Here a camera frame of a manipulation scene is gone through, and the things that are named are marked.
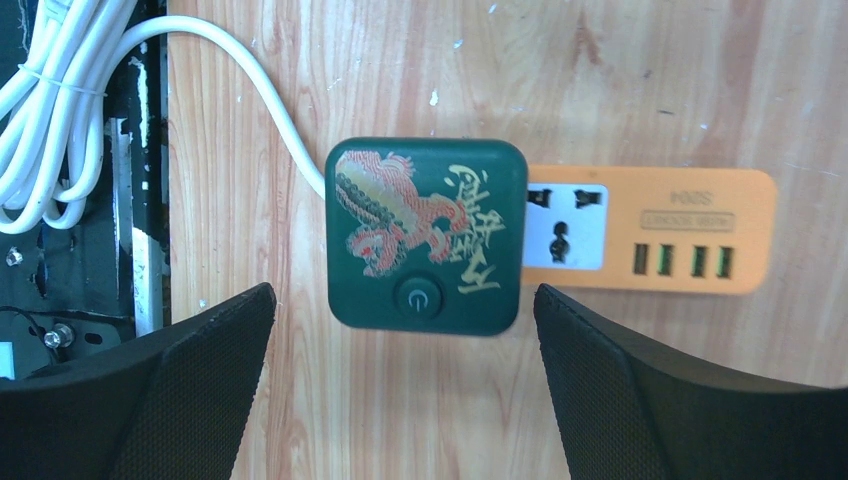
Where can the dark green cube socket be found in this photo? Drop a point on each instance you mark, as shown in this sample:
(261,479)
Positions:
(425,234)

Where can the orange power strip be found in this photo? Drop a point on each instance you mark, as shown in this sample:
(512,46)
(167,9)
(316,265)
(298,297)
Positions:
(670,229)

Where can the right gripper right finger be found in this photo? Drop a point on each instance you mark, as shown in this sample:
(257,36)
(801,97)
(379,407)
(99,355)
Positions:
(630,407)

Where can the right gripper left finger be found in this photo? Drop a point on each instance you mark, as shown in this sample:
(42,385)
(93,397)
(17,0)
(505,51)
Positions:
(172,404)

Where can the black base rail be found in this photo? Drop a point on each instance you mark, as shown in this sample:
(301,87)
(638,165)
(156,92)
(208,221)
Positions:
(84,180)

